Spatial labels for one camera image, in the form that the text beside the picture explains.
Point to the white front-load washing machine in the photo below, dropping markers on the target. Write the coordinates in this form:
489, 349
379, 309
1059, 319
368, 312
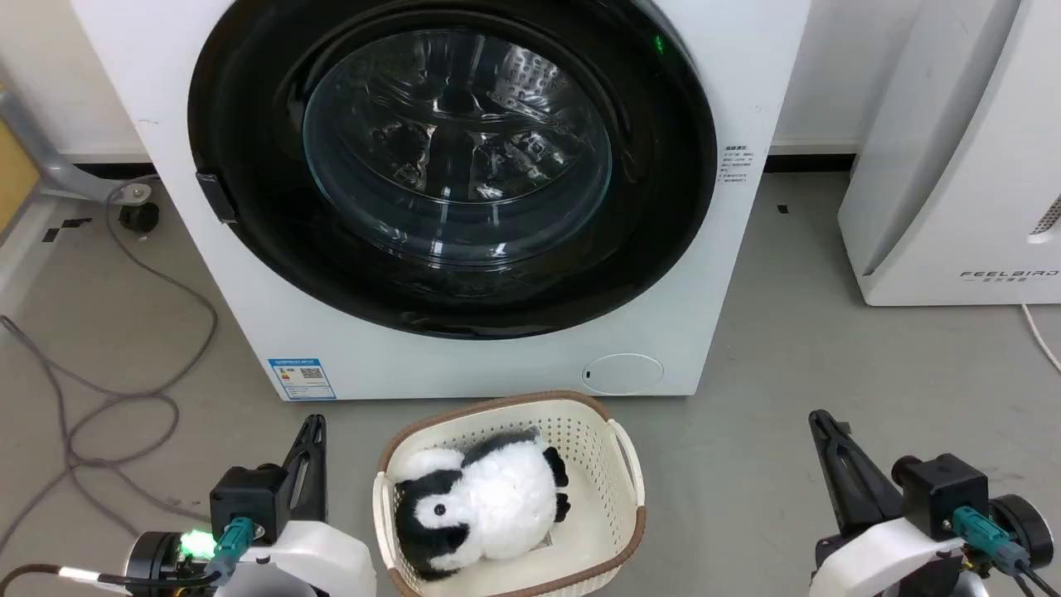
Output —
464, 365

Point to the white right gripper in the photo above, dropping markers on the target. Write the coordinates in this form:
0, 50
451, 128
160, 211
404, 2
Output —
883, 560

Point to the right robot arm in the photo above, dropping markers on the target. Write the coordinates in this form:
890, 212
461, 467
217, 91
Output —
1024, 531

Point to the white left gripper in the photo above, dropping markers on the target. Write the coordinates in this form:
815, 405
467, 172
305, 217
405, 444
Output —
315, 560

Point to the yellow wooden board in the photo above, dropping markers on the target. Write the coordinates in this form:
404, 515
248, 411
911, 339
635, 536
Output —
15, 178

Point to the round black glass washer door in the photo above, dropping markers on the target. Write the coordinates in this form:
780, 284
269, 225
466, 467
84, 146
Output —
456, 157

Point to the black caster wheel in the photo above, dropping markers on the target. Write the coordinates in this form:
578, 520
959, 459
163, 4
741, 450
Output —
138, 216

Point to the small printed text sticker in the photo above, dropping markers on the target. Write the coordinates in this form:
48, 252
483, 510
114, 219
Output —
738, 164

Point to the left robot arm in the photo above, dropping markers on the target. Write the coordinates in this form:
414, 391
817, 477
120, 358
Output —
156, 557

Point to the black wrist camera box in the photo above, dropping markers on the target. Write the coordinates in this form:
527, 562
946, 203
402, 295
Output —
941, 493
249, 497

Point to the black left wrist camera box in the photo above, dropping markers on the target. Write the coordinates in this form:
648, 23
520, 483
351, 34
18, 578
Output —
249, 497

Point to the black and white penguin plush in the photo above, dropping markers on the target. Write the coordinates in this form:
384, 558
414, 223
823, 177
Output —
489, 506

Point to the cream laundry basket brown rim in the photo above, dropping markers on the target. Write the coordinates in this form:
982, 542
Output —
593, 464

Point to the grey metal frame leg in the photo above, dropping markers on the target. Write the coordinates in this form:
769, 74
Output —
50, 162

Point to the white Feelbird appliance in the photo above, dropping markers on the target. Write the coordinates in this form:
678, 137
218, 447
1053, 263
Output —
953, 166

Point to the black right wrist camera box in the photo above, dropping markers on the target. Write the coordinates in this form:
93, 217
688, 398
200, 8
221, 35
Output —
941, 493

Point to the round white filter cover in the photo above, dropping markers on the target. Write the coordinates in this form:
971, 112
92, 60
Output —
622, 373

